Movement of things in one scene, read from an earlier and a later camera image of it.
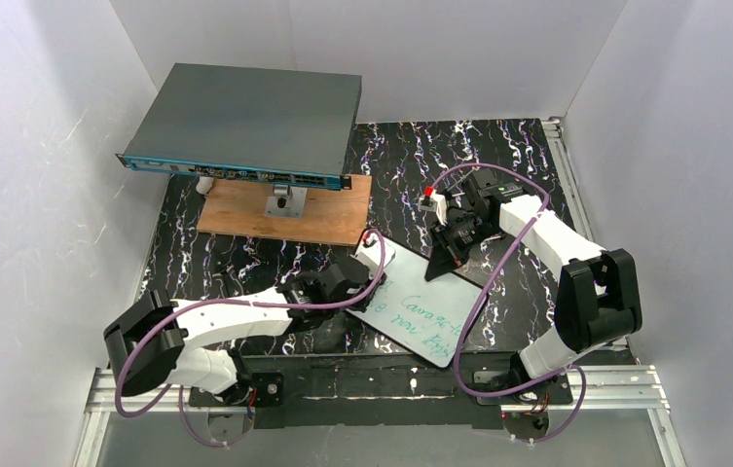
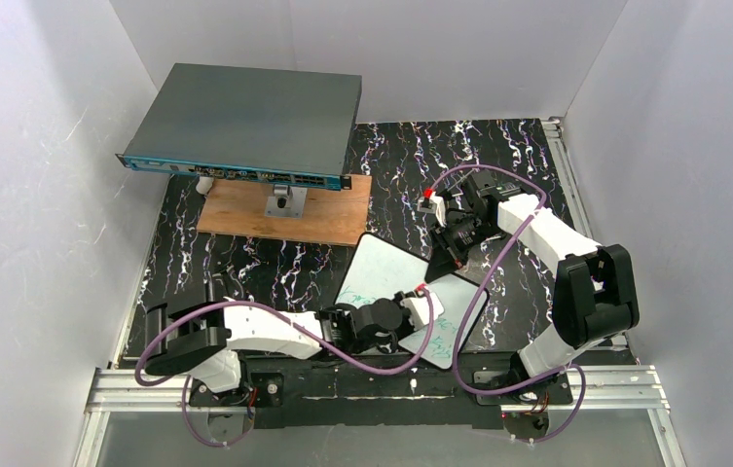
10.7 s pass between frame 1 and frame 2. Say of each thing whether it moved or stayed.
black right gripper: stayed
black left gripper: moved
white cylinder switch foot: stayed
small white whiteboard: stayed
